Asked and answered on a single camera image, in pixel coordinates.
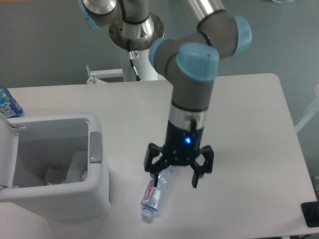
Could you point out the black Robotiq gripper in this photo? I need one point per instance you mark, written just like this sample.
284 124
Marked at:
181 148

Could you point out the crushed clear plastic bottle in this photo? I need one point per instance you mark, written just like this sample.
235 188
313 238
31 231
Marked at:
154 196

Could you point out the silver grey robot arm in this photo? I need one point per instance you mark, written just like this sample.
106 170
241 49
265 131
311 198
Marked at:
190 64

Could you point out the white trash can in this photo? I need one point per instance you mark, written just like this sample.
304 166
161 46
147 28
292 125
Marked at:
30 145

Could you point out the black device at table edge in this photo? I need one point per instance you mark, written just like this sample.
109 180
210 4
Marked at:
311 213

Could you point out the blue labelled water bottle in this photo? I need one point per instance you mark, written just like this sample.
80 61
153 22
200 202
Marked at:
9 107

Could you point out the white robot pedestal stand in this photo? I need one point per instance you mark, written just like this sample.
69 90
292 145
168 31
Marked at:
139 62

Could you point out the white frame at right edge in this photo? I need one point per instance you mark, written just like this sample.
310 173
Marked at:
309 112

